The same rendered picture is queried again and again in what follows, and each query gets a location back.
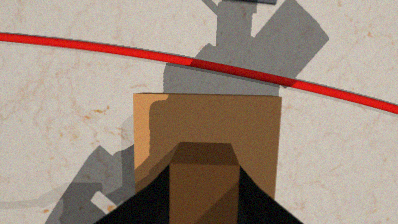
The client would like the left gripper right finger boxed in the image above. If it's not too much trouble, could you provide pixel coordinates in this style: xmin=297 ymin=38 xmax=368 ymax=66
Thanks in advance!
xmin=237 ymin=166 xmax=304 ymax=224

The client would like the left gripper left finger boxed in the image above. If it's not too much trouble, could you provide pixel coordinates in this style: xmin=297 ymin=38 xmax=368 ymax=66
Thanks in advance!
xmin=94 ymin=165 xmax=170 ymax=224

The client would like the brown wooden block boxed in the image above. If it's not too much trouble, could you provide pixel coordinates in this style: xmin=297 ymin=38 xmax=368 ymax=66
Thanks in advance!
xmin=133 ymin=92 xmax=282 ymax=224

